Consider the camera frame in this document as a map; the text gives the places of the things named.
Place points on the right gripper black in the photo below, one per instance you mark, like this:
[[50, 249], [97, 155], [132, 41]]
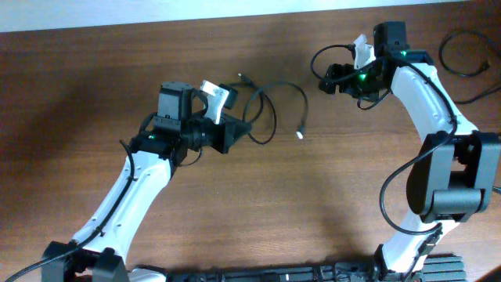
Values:
[[348, 85]]

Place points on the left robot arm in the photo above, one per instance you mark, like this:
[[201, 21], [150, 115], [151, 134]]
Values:
[[187, 118]]

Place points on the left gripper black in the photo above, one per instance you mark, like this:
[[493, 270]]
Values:
[[225, 134]]

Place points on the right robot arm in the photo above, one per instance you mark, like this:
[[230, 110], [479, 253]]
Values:
[[453, 175]]

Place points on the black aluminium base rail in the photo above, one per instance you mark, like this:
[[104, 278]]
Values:
[[313, 273]]

